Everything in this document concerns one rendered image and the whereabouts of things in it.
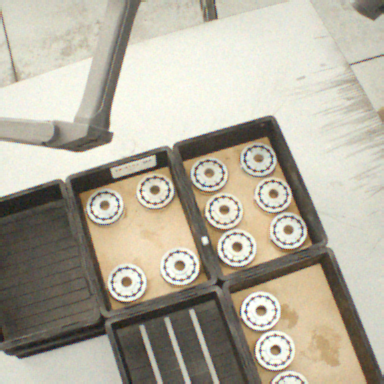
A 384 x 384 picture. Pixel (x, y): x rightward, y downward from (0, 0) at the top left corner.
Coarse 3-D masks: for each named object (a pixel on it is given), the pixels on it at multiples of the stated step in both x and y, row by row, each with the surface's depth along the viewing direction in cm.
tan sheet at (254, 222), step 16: (192, 160) 163; (224, 160) 163; (256, 160) 163; (208, 176) 161; (240, 176) 161; (272, 176) 161; (224, 192) 159; (240, 192) 159; (256, 208) 157; (288, 208) 157; (240, 224) 156; (256, 224) 156; (256, 240) 154; (256, 256) 152; (272, 256) 152; (224, 272) 151
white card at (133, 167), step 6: (132, 162) 153; (138, 162) 154; (144, 162) 155; (150, 162) 157; (114, 168) 153; (120, 168) 154; (126, 168) 155; (132, 168) 156; (138, 168) 157; (144, 168) 159; (114, 174) 156; (120, 174) 157; (126, 174) 158
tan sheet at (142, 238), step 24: (120, 192) 160; (144, 216) 157; (168, 216) 157; (96, 240) 154; (120, 240) 154; (144, 240) 154; (168, 240) 154; (192, 240) 154; (120, 264) 152; (144, 264) 152; (168, 288) 149
